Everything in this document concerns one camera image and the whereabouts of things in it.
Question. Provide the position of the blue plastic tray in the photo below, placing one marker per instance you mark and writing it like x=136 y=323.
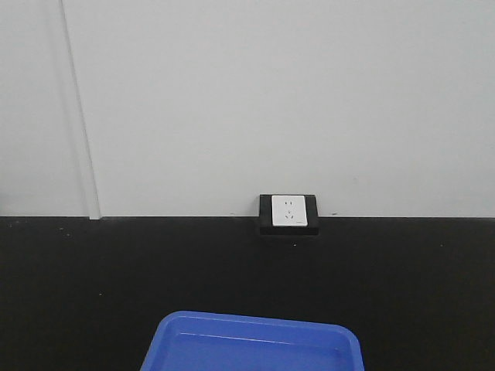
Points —
x=192 y=340

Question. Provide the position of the black socket housing block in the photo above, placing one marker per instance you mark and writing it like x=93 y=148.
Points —
x=266 y=227

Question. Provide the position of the white power socket plate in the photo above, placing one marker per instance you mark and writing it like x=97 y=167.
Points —
x=289 y=210

